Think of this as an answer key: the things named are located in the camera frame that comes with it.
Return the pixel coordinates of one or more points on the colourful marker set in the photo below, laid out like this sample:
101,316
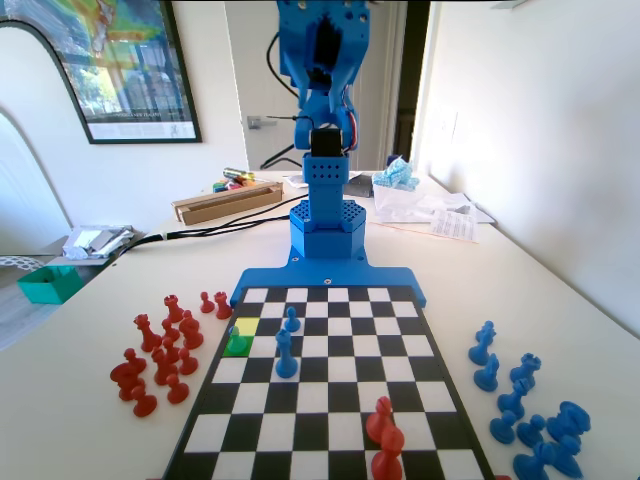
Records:
225,186

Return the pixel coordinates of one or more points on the printed paper sheet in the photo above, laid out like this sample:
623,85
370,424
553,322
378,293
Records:
455,225

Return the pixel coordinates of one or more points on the red chess bishop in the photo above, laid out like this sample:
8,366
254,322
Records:
379,422
163,372
387,460

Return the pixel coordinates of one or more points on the blue board mount plate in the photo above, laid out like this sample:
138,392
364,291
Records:
325,275

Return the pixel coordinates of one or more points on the grey flat pouch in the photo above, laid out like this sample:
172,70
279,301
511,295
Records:
360,187

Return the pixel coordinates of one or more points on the white door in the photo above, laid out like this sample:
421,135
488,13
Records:
250,60

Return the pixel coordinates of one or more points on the green plastic bin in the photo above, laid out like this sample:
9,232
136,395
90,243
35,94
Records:
45,292

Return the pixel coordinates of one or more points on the red chess queen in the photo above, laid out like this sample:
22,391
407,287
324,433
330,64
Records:
147,337

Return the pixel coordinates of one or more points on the red chess rook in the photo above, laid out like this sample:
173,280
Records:
174,310
223,307

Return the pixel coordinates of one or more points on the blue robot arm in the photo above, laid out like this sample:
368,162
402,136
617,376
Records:
327,230

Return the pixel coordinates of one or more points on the clear plastic bag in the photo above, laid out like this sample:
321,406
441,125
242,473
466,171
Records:
400,205

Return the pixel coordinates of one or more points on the white arched panel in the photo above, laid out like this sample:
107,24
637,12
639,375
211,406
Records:
20,75

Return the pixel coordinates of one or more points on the yellow-green cylinder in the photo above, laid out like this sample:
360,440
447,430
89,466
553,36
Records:
239,175

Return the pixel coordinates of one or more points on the silver foil bag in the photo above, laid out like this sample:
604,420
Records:
95,242

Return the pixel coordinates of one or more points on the black framed poster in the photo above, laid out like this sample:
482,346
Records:
125,60

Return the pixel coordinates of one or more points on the blue chess king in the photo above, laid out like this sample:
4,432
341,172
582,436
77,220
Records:
286,367

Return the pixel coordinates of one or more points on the long brown cardboard box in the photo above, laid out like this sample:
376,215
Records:
225,207

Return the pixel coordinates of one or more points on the black and white chessboard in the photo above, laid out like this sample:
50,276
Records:
340,370

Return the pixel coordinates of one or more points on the red chess pawn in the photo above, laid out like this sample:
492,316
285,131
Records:
131,357
206,305
177,392
144,406
188,365
171,354
170,332

